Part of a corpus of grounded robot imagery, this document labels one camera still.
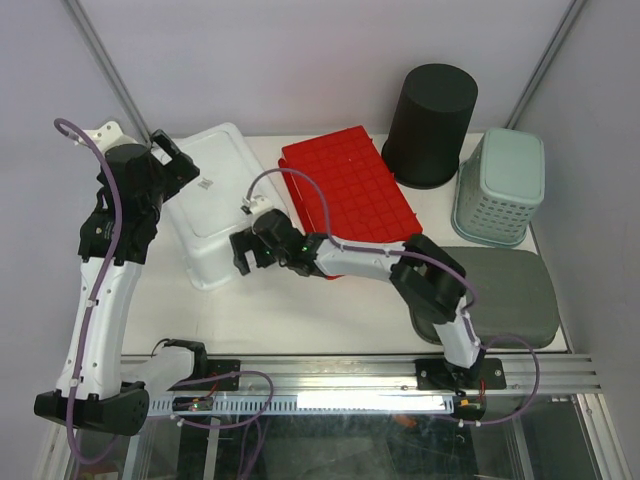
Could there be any white plastic bin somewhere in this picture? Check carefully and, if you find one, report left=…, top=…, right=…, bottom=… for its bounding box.
left=163, top=123, right=264, bottom=290

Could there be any teal perforated plastic basket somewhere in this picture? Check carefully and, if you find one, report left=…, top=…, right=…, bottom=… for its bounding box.
left=451, top=128, right=545, bottom=248

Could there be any red plastic tray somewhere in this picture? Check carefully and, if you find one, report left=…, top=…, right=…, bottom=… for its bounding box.
left=277, top=124, right=424, bottom=284

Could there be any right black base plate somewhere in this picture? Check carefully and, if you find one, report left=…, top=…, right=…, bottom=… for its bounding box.
left=414, top=357, right=506, bottom=391

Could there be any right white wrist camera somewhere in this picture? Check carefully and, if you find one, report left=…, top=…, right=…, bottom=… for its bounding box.
left=241, top=195, right=274, bottom=216

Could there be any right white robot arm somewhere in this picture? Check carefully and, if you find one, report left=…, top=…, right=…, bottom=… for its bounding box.
left=230, top=209, right=485, bottom=389

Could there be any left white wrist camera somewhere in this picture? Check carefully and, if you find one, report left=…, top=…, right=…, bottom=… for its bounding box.
left=83, top=120, right=137, bottom=154

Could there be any white slotted cable duct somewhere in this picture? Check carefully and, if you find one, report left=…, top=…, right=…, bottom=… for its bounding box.
left=149, top=391, right=454, bottom=416

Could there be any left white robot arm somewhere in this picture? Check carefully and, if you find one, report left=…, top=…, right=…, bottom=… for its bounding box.
left=34, top=130, right=210, bottom=436

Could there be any aluminium mounting rail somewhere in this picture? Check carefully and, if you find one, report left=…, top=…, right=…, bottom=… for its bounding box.
left=208, top=352, right=602, bottom=396

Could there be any left aluminium frame post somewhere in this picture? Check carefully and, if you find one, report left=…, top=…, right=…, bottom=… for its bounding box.
left=61, top=0, right=150, bottom=141

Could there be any aluminium frame post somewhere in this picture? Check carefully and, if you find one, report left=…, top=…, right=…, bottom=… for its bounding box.
left=61, top=0, right=150, bottom=141
left=504, top=0, right=589, bottom=130

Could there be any large black plastic bucket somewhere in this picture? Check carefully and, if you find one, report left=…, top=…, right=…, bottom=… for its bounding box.
left=381, top=63, right=478, bottom=189

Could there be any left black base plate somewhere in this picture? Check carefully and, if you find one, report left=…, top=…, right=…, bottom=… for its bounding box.
left=170, top=357, right=241, bottom=392

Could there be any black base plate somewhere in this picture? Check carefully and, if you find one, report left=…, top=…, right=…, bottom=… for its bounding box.
left=414, top=357, right=506, bottom=391
left=170, top=357, right=241, bottom=392

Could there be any right aluminium frame post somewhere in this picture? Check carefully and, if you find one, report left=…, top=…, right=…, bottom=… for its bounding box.
left=504, top=0, right=589, bottom=130

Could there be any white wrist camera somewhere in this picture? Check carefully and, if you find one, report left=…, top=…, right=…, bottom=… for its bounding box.
left=241, top=195, right=274, bottom=216
left=83, top=120, right=137, bottom=154

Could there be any grey plastic tray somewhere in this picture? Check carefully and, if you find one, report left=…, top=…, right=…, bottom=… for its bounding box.
left=409, top=247, right=560, bottom=350

